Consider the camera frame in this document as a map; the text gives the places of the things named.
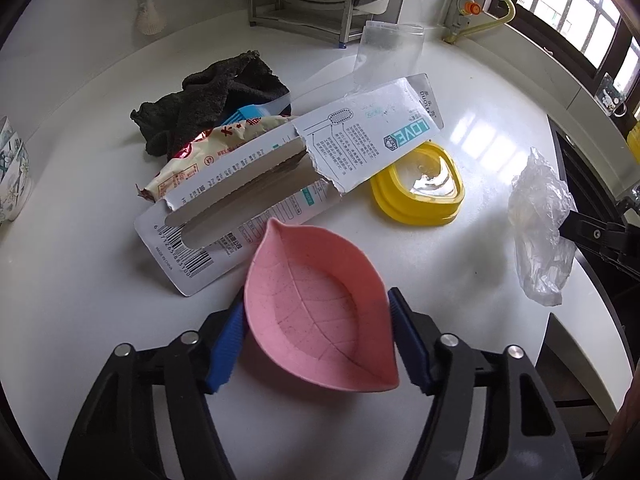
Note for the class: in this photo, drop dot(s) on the glass mug on sill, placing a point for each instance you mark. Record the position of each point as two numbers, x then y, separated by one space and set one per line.
609 98

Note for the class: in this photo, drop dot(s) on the clear plastic bag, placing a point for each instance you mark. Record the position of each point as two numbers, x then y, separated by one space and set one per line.
538 205

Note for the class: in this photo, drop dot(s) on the white bottle brush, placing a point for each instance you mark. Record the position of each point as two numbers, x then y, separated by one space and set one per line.
148 21

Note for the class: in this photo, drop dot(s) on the pink leaf-shaped dish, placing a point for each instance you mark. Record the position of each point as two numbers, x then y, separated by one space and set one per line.
318 309

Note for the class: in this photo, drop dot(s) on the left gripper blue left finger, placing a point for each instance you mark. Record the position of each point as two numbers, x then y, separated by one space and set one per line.
226 348

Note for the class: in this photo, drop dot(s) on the gas valve with yellow hose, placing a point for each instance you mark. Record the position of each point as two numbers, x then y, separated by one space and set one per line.
466 18

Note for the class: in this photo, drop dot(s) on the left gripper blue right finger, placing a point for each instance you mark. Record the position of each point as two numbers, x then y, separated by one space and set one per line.
413 334

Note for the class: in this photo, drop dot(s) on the stacked patterned ceramic bowls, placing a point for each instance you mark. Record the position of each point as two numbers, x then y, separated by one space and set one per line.
16 181

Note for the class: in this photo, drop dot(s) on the yellow plastic lid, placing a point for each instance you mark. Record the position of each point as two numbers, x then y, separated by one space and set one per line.
423 188

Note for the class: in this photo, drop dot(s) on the red white snack wrapper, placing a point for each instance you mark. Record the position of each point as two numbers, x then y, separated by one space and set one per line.
207 147

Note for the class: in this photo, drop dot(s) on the black kitchen sink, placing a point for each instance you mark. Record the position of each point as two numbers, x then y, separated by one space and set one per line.
593 198

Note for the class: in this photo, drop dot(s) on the white toothbrush package card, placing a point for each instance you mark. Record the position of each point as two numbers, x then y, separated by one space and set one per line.
212 222

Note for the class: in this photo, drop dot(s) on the black cloth rag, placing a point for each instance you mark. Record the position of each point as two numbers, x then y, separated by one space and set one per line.
206 100

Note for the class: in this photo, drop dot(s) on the yellow oil bottle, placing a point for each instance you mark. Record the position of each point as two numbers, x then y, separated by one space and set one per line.
633 141

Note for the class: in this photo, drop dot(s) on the steel dish rack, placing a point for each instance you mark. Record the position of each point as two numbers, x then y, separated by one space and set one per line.
340 25

